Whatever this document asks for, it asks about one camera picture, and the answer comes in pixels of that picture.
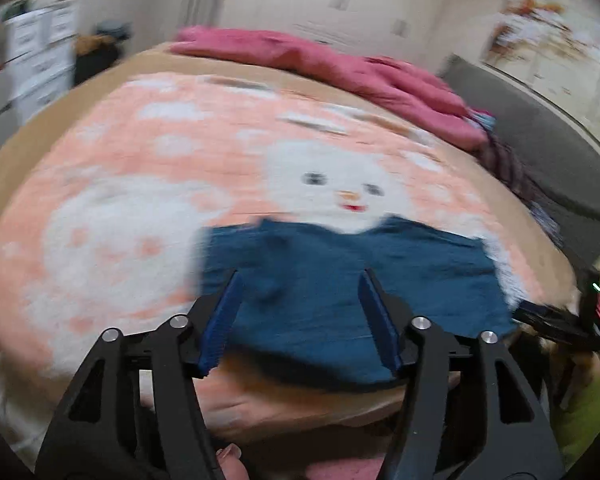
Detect tan bed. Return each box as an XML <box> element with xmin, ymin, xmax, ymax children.
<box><xmin>0</xmin><ymin>40</ymin><xmax>581</xmax><ymax>441</ymax></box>

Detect peach bear printed blanket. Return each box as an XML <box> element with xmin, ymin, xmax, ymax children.
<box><xmin>0</xmin><ymin>72</ymin><xmax>546</xmax><ymax>441</ymax></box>

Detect black seat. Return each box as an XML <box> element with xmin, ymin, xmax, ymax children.
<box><xmin>72</xmin><ymin>40</ymin><xmax>131</xmax><ymax>88</ymax></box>

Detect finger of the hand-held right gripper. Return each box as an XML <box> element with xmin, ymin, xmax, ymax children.
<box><xmin>512</xmin><ymin>301</ymin><xmax>586</xmax><ymax>328</ymax></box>
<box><xmin>535</xmin><ymin>320</ymin><xmax>600</xmax><ymax>351</ymax></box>

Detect brown fuzzy cloth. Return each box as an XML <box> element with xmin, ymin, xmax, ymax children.
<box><xmin>75</xmin><ymin>34</ymin><xmax>118</xmax><ymax>56</ymax></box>

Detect blue denim pants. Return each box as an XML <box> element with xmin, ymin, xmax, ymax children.
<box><xmin>197</xmin><ymin>215</ymin><xmax>521</xmax><ymax>393</ymax></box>

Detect person's right forearm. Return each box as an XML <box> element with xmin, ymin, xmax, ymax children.
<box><xmin>550</xmin><ymin>360</ymin><xmax>600</xmax><ymax>466</ymax></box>

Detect white drawer cabinet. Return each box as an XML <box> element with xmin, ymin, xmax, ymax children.
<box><xmin>5</xmin><ymin>0</ymin><xmax>78</xmax><ymax>116</ymax></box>

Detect person's left hand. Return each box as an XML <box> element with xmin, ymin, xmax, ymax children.
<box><xmin>215</xmin><ymin>442</ymin><xmax>251</xmax><ymax>480</ymax></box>

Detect wall poster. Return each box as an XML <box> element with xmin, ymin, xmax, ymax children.
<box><xmin>482</xmin><ymin>0</ymin><xmax>600</xmax><ymax>126</ymax></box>

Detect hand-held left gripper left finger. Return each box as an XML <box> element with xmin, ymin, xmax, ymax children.
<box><xmin>35</xmin><ymin>270</ymin><xmax>246</xmax><ymax>480</ymax></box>

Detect striped cloth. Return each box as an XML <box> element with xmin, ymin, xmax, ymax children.
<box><xmin>467</xmin><ymin>107</ymin><xmax>566</xmax><ymax>251</ymax></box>

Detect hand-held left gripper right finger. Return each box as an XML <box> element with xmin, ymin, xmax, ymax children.
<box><xmin>357</xmin><ymin>267</ymin><xmax>566</xmax><ymax>480</ymax></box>

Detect white wardrobe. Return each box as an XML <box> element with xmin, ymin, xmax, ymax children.
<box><xmin>220</xmin><ymin>0</ymin><xmax>461</xmax><ymax>66</ymax></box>

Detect pink comforter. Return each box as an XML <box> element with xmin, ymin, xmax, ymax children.
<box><xmin>167</xmin><ymin>25</ymin><xmax>491</xmax><ymax>153</ymax></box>

